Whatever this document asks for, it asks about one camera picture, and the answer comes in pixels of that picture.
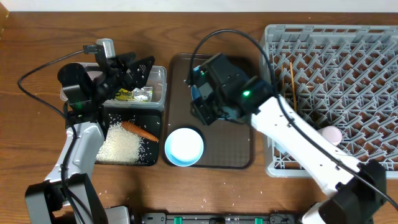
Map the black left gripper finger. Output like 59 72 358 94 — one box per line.
109 52 136 67
124 56 155 91

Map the yellow green snack wrapper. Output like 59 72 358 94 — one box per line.
114 86 153 102

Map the orange carrot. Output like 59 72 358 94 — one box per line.
121 121 159 142

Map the light blue bowl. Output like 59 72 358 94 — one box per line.
164 128 205 167

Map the wooden chopstick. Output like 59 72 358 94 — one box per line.
290 62 297 112
280 64 286 98

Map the pink cup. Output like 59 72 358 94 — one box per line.
318 126 343 146

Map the dark blue plate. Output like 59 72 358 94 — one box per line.
191 65 201 100

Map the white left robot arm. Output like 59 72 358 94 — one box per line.
25 49 155 223

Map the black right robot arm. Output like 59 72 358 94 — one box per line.
186 54 388 223

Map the grey dishwasher rack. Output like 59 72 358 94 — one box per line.
259 24 397 179

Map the clear plastic bin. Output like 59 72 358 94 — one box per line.
60 62 167 112

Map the black plastic tray bin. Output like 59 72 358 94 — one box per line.
104 108 162 166

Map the brown serving tray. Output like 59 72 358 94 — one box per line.
165 54 254 169

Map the pile of white rice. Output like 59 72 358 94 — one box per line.
96 122 144 165

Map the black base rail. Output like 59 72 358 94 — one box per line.
136 213 299 224

